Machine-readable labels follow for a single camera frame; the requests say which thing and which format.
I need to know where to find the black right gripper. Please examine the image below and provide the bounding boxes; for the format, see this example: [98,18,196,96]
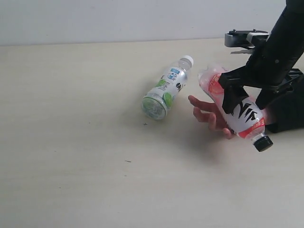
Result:
[218,45,304,114]

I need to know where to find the pink peach drink bottle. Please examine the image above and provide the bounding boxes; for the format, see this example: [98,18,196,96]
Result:
[198,64,273,152]

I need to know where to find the black sleeved forearm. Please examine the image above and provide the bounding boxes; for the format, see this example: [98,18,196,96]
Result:
[266,80,304,133]

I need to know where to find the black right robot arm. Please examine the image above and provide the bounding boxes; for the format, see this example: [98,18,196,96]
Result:
[218,0,304,114]

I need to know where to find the lime label clear bottle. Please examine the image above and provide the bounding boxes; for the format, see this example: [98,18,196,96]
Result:
[141,55,194,120]

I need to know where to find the person's open hand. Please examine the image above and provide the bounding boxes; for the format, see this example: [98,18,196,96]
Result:
[188,95,234,140]

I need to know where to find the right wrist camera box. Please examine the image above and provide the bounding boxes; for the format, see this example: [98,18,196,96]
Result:
[224,29,269,49]

